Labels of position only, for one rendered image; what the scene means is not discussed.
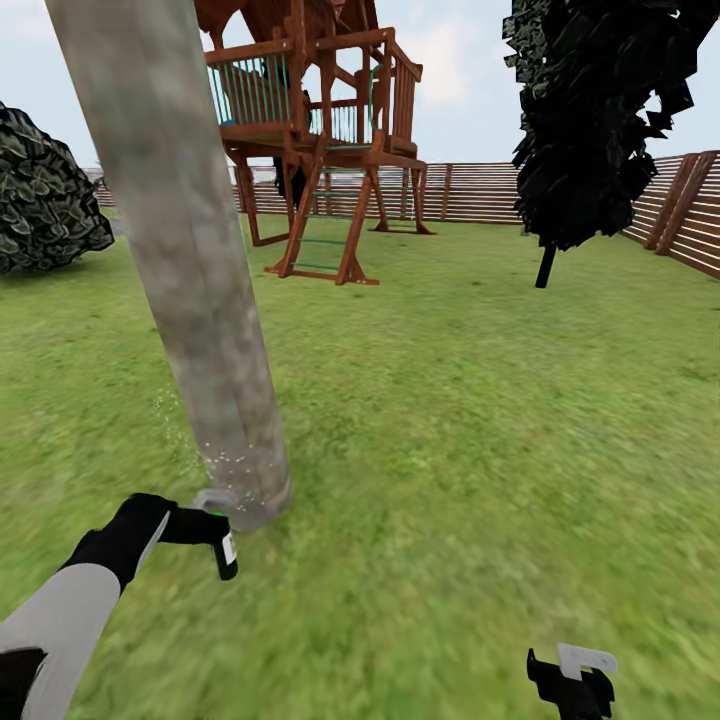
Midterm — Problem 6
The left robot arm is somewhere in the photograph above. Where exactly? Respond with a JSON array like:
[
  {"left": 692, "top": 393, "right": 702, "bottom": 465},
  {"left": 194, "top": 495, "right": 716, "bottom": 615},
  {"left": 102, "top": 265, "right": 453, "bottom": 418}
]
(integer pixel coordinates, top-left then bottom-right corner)
[{"left": 0, "top": 487, "right": 240, "bottom": 720}]

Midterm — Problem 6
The pesticide atomizer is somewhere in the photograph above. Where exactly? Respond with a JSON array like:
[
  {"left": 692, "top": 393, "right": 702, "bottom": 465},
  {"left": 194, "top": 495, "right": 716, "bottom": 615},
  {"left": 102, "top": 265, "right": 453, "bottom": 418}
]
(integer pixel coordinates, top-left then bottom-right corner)
[{"left": 213, "top": 531, "right": 238, "bottom": 581}]

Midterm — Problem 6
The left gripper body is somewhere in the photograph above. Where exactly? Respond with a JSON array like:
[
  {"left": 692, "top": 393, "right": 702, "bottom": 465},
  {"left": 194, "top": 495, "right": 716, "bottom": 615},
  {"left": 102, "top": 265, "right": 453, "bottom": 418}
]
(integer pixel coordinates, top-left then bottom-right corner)
[{"left": 176, "top": 507, "right": 228, "bottom": 545}]

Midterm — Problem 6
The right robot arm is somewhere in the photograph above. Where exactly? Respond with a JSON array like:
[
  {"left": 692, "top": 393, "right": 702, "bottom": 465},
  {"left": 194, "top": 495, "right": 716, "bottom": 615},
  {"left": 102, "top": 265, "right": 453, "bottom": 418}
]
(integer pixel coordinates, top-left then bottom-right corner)
[{"left": 527, "top": 643, "right": 617, "bottom": 720}]

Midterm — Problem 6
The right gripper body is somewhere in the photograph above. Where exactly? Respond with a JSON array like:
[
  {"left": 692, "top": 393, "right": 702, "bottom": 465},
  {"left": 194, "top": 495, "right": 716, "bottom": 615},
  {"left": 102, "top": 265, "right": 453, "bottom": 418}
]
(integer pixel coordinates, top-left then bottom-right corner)
[{"left": 535, "top": 661, "right": 612, "bottom": 719}]

